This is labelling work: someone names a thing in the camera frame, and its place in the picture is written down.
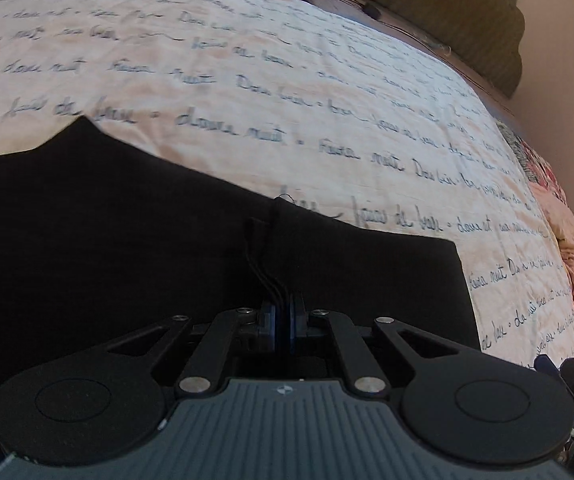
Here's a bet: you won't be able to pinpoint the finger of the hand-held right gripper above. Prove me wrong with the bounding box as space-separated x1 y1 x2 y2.
534 354 574 413

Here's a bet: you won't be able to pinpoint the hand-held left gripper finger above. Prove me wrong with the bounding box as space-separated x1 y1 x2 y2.
287 296 469 397

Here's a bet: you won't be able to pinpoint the white script-printed blanket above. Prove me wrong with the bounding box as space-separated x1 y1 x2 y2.
0 0 574 375

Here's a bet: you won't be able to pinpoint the black pants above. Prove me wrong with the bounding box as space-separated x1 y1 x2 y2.
0 116 481 423

